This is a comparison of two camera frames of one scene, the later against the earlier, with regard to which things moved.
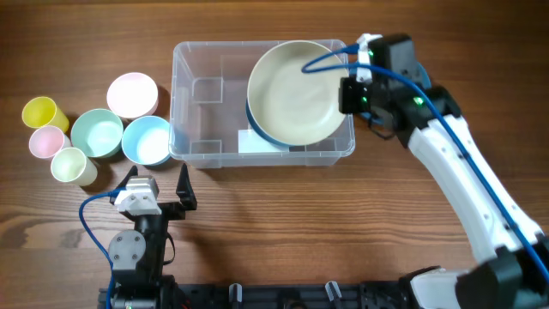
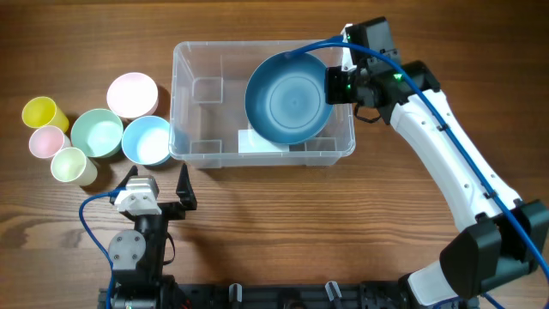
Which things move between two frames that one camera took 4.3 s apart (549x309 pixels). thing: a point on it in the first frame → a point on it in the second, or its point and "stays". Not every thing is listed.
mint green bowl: x=98 y=132 stays
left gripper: x=177 y=209 stays
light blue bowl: x=146 y=140 stays
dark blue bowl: x=422 y=78 → x=286 y=98
